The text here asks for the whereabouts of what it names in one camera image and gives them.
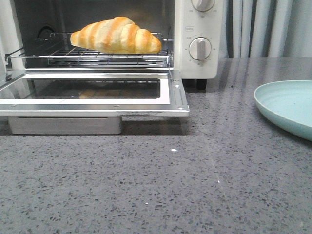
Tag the glass oven door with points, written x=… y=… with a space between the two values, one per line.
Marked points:
x=100 y=94

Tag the striped golden bread loaf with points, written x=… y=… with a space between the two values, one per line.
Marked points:
x=119 y=35

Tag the lower oven dial knob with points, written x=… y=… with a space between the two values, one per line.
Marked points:
x=200 y=48

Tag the oven dial knob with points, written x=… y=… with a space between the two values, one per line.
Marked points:
x=200 y=48
x=202 y=5

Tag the upper oven dial knob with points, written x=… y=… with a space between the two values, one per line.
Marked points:
x=202 y=5

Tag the white Toshiba toaster oven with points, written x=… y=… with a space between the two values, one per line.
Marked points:
x=174 y=22

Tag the grey pleated curtain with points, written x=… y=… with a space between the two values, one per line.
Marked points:
x=266 y=28

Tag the light green round plate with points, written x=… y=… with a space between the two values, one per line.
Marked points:
x=288 y=105

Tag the metal wire oven rack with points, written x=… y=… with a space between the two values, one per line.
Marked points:
x=57 y=51

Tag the silver oven door handle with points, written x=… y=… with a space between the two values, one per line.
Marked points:
x=65 y=125

